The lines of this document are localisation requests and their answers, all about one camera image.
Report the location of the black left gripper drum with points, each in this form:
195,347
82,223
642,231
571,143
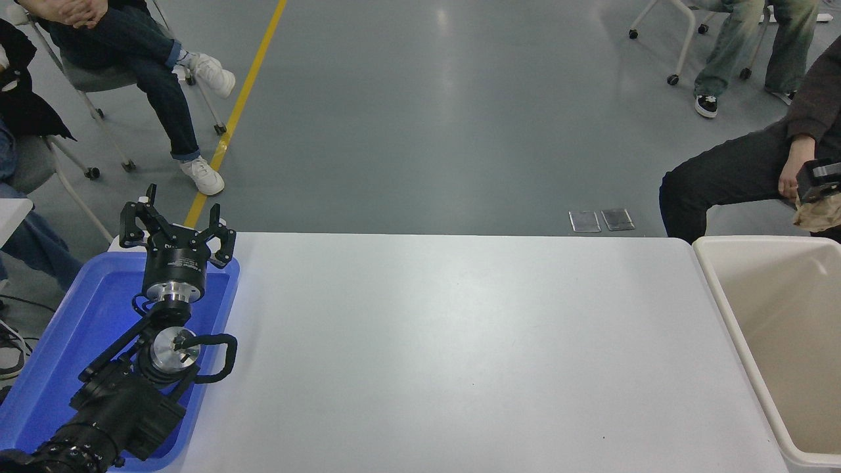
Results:
176,263

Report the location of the tan paper ball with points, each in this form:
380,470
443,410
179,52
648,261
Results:
822,215

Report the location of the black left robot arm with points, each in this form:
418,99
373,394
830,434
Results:
125,414

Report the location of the person's hand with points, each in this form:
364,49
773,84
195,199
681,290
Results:
92,12
794,164
56,10

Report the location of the person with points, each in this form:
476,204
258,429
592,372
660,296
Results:
26,98
729,174
144,66
729,52

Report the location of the grey wheeled chair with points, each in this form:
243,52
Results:
98,79
33,164

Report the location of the blue plastic tray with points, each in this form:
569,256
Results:
72,328

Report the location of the small white table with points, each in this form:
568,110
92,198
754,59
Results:
12,215

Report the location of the large pale plastic bin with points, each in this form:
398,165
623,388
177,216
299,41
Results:
788,341

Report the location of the white wheeled chair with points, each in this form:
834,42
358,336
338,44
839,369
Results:
683,39

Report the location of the metal floor plate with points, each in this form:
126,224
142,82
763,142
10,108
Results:
585,221
617,219

